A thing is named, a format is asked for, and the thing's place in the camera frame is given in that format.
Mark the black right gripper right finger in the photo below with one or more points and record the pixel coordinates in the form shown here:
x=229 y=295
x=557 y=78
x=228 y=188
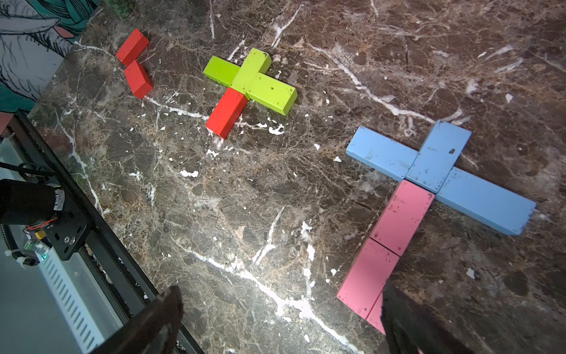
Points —
x=409 y=328

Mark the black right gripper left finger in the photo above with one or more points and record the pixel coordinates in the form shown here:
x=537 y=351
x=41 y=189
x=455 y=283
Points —
x=154 y=330

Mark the blue block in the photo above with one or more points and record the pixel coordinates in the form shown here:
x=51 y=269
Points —
x=381 y=153
x=437 y=156
x=494 y=206

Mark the red block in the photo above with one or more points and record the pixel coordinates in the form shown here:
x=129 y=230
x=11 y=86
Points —
x=138 y=79
x=132 y=48
x=226 y=113

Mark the red block front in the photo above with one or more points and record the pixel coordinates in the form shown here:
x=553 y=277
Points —
x=132 y=48

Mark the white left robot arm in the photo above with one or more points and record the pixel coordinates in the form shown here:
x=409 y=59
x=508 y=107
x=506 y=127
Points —
x=27 y=203

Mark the black front rail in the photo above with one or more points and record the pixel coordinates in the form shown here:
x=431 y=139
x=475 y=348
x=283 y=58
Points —
x=30 y=315

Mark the white slotted cable duct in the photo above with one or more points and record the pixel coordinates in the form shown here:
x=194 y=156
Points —
x=86 y=309

